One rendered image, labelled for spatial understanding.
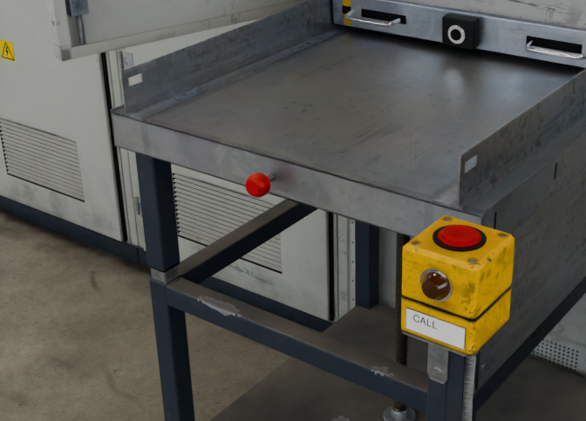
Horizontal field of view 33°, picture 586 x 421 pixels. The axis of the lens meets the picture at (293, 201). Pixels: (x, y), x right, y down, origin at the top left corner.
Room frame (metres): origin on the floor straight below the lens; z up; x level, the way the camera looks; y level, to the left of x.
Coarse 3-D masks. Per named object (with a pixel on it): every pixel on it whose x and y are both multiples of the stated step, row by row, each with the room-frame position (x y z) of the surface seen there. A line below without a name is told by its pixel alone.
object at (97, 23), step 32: (64, 0) 1.60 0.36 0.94; (96, 0) 1.66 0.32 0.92; (128, 0) 1.69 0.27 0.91; (160, 0) 1.73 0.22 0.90; (192, 0) 1.76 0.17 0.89; (224, 0) 1.80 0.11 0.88; (256, 0) 1.84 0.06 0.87; (288, 0) 1.88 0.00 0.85; (64, 32) 1.60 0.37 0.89; (96, 32) 1.66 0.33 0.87; (128, 32) 1.69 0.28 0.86; (160, 32) 1.69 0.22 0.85; (192, 32) 1.73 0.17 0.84
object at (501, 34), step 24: (336, 0) 1.77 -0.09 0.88; (384, 0) 1.70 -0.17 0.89; (408, 24) 1.67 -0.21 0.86; (432, 24) 1.64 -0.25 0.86; (480, 24) 1.59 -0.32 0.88; (504, 24) 1.56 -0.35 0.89; (528, 24) 1.53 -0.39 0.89; (552, 24) 1.51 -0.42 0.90; (480, 48) 1.59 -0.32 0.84; (504, 48) 1.56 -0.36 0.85; (552, 48) 1.51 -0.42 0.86; (576, 48) 1.48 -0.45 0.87
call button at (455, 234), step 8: (440, 232) 0.82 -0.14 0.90; (448, 232) 0.81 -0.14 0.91; (456, 232) 0.81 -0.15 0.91; (464, 232) 0.81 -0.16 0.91; (472, 232) 0.81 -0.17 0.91; (440, 240) 0.81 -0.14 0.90; (448, 240) 0.80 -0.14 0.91; (456, 240) 0.80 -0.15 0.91; (464, 240) 0.80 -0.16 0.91; (472, 240) 0.80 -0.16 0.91
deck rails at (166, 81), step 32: (320, 0) 1.75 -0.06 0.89; (224, 32) 1.55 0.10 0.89; (256, 32) 1.61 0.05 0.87; (288, 32) 1.68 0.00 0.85; (320, 32) 1.75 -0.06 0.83; (160, 64) 1.43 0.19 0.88; (192, 64) 1.48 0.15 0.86; (224, 64) 1.54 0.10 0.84; (256, 64) 1.58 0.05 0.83; (128, 96) 1.37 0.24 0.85; (160, 96) 1.42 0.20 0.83; (192, 96) 1.43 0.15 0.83; (544, 96) 1.21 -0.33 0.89; (576, 96) 1.29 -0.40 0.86; (512, 128) 1.13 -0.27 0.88; (544, 128) 1.21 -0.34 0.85; (480, 160) 1.06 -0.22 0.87; (512, 160) 1.13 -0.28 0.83; (448, 192) 1.06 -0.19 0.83; (480, 192) 1.06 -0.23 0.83
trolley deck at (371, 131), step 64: (320, 64) 1.58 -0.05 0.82; (384, 64) 1.57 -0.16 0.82; (448, 64) 1.56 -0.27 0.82; (512, 64) 1.55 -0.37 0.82; (128, 128) 1.37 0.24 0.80; (192, 128) 1.31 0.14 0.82; (256, 128) 1.30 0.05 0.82; (320, 128) 1.29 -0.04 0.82; (384, 128) 1.28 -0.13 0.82; (448, 128) 1.28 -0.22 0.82; (576, 128) 1.26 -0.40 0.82; (320, 192) 1.15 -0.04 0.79; (384, 192) 1.09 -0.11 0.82; (512, 192) 1.06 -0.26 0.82
